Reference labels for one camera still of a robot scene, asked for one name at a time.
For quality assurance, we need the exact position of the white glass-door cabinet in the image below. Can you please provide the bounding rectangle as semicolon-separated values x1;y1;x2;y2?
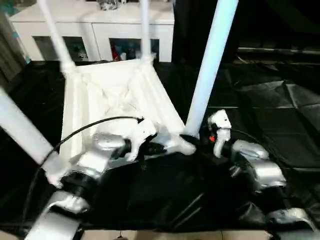
9;0;176;64

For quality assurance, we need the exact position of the black metal rail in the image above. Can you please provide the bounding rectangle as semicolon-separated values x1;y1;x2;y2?
236;47;320;57

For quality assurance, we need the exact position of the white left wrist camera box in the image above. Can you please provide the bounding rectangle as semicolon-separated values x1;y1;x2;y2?
122;118;159;163

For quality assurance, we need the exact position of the black mat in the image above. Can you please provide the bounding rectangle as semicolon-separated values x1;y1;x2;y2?
0;57;320;236

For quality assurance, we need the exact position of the grey curtain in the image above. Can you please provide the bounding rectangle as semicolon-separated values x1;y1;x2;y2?
0;12;26;88

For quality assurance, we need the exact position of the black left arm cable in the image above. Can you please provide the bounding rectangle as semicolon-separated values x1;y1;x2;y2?
22;116;145;221

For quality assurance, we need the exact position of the white plastic table top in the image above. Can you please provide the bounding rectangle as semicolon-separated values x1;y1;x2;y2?
57;58;198;175

